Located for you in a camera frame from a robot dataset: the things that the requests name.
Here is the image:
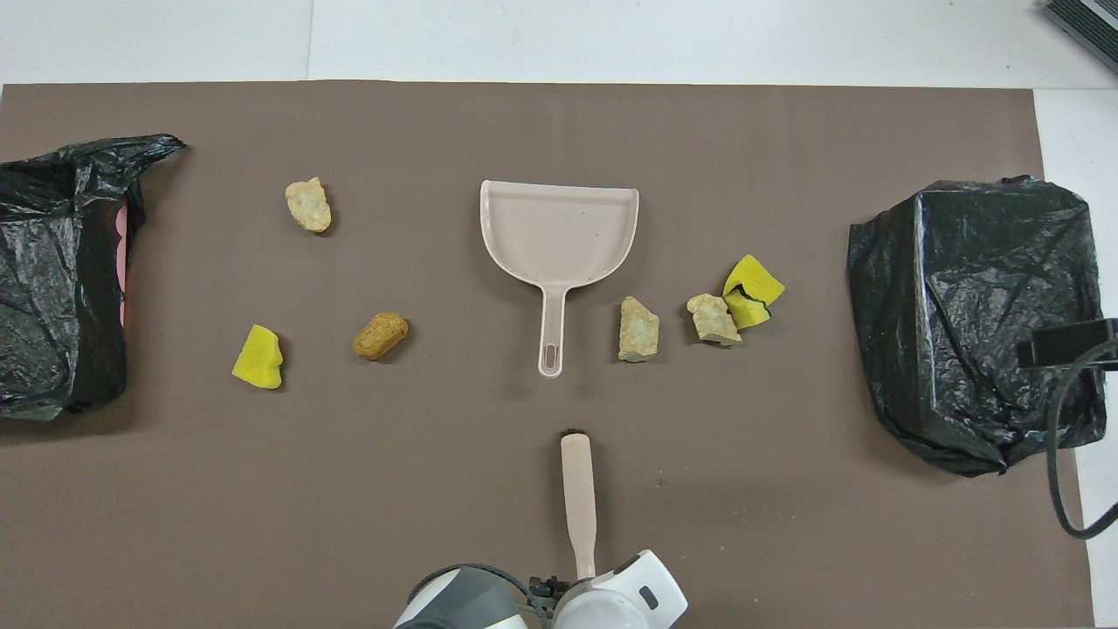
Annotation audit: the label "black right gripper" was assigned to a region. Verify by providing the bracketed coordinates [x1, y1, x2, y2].
[1016, 320, 1118, 369]

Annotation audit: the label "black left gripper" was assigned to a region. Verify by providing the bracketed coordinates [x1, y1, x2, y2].
[527, 574, 571, 614]

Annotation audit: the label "beige hand brush black bristles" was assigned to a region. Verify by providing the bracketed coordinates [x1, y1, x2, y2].
[560, 428, 600, 581]

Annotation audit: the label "beige sponge chunk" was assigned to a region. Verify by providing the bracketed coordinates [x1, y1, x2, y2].
[686, 293, 743, 348]
[285, 176, 334, 235]
[618, 296, 661, 363]

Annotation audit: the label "brown sponge lump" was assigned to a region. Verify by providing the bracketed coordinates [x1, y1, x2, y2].
[353, 312, 410, 362]

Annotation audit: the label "yellow green scouring sponge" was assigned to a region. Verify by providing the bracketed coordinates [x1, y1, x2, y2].
[722, 253, 786, 332]

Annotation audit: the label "beige plastic dustpan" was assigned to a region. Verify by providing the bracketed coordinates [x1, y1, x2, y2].
[480, 180, 640, 379]

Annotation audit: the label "yellow sponge piece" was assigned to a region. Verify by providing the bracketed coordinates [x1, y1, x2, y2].
[231, 324, 284, 391]

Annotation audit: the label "flat bin black bag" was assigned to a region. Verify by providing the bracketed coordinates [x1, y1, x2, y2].
[845, 175, 1108, 478]

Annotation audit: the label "pink bin black bag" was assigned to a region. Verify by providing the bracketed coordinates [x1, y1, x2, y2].
[0, 134, 187, 423]

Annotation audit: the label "brown table mat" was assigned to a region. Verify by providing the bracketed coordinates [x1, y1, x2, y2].
[0, 80, 1097, 629]

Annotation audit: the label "grey ribbed device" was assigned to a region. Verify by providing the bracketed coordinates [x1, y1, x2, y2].
[1044, 0, 1118, 75]

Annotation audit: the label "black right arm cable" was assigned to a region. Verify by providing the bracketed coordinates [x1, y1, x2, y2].
[1046, 336, 1118, 540]

